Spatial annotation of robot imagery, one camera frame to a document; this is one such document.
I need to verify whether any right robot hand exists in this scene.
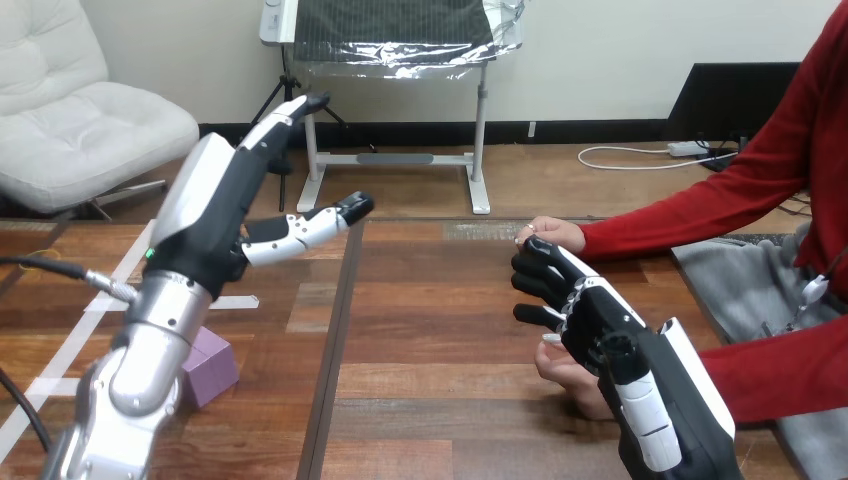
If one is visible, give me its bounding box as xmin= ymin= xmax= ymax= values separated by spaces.
xmin=510 ymin=235 xmax=745 ymax=480

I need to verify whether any person's hand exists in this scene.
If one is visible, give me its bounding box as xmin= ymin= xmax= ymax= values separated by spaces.
xmin=514 ymin=215 xmax=588 ymax=257
xmin=533 ymin=333 xmax=619 ymax=423

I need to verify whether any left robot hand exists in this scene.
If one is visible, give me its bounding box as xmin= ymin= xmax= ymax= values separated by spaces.
xmin=142 ymin=91 xmax=376 ymax=301

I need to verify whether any person's forearm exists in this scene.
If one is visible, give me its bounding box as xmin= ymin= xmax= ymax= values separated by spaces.
xmin=698 ymin=313 xmax=848 ymax=425
xmin=576 ymin=135 xmax=811 ymax=264

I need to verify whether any purple block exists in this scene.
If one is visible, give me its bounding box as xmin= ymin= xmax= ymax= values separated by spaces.
xmin=180 ymin=325 xmax=240 ymax=409

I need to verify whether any person's body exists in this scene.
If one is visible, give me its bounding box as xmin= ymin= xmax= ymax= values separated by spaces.
xmin=671 ymin=0 xmax=848 ymax=480

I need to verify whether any black tripod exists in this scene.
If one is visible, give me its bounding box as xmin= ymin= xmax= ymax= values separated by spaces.
xmin=250 ymin=44 xmax=348 ymax=214

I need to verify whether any white power strip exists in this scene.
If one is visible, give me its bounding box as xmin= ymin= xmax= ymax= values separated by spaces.
xmin=667 ymin=139 xmax=711 ymax=159

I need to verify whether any white cushioned chair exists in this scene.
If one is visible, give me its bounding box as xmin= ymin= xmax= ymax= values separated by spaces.
xmin=0 ymin=0 xmax=201 ymax=219

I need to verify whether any white desk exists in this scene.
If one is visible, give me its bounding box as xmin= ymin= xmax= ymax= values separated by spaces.
xmin=258 ymin=0 xmax=526 ymax=216

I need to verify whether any dark screen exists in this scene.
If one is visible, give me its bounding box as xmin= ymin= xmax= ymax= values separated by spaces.
xmin=665 ymin=62 xmax=802 ymax=144

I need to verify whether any foil sheet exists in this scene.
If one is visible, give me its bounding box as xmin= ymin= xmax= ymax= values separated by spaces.
xmin=290 ymin=0 xmax=529 ymax=81

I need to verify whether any tangle of cables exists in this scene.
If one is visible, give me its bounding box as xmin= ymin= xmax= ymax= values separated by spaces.
xmin=576 ymin=132 xmax=815 ymax=219

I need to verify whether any black cable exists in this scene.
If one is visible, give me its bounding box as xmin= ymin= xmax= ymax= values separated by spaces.
xmin=0 ymin=367 xmax=54 ymax=456
xmin=0 ymin=255 xmax=142 ymax=305

